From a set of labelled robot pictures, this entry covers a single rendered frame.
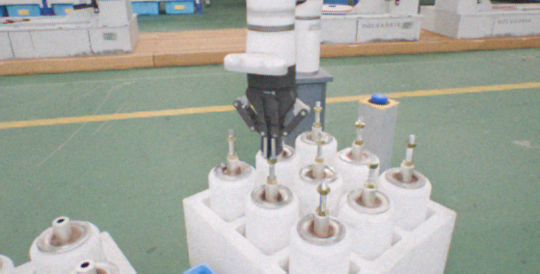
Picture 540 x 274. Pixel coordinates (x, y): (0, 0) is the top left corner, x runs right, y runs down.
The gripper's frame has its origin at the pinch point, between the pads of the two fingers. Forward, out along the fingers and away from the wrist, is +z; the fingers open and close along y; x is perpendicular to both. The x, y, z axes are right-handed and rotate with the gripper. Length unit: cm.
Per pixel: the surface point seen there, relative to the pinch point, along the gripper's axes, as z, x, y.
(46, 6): 20, -295, 402
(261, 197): 9.9, 0.8, 1.6
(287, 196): 9.7, -0.8, -2.7
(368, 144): 14.0, -35.9, -11.9
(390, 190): 10.8, -10.8, -19.1
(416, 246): 17.4, -5.0, -24.9
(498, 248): 35, -34, -45
